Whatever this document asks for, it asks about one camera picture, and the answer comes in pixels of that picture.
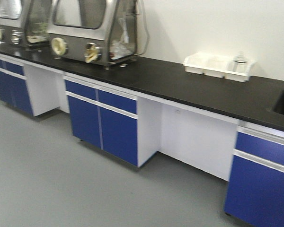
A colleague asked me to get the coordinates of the blue cabinet right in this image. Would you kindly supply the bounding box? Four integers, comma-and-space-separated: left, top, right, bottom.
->
224, 131, 284, 227

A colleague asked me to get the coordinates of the steel glove box left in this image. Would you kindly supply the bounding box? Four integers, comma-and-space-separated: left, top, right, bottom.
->
0, 0, 54, 49

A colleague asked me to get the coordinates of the white plastic bin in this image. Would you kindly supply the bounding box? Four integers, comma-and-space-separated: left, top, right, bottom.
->
204, 55, 231, 78
224, 60, 256, 82
183, 52, 211, 74

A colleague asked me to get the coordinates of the white plastic bin right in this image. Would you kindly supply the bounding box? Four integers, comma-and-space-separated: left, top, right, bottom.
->
224, 60, 256, 82

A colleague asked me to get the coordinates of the blue cabinet left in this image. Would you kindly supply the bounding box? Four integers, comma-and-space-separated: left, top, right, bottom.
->
0, 59, 34, 115

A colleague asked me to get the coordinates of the steel glove box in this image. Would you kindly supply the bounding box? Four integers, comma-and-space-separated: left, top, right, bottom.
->
0, 0, 54, 49
47, 0, 142, 68

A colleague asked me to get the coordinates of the steel glove box right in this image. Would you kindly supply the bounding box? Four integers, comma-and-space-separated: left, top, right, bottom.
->
47, 0, 142, 68

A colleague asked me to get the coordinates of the blue cabinet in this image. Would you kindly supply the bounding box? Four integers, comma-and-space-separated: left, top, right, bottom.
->
224, 131, 284, 227
65, 79, 138, 166
0, 59, 34, 115

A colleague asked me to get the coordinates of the white plastic bin middle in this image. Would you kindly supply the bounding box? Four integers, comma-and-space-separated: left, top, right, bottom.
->
204, 55, 231, 78

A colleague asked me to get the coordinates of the round glass flask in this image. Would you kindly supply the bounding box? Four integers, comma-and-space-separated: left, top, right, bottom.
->
233, 52, 248, 73

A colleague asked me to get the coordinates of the blue cabinet middle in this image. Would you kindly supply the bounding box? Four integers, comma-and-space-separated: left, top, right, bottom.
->
65, 79, 138, 166

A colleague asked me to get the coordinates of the white plastic bin left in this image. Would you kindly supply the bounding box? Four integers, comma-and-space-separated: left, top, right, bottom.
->
183, 52, 211, 74

